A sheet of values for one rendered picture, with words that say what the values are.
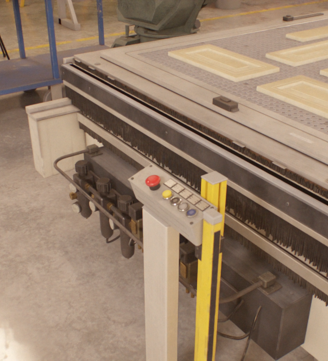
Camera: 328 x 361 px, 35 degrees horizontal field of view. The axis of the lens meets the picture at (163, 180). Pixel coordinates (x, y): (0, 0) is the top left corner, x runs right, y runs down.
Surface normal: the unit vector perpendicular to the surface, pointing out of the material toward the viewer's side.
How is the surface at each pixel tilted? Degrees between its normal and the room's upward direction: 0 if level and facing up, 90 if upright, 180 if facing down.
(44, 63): 0
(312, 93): 0
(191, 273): 90
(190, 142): 90
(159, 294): 90
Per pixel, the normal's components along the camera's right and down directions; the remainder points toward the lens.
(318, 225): -0.82, 0.28
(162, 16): 0.41, 0.75
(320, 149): 0.00, -0.87
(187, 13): 0.58, 0.78
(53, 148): 0.57, 0.40
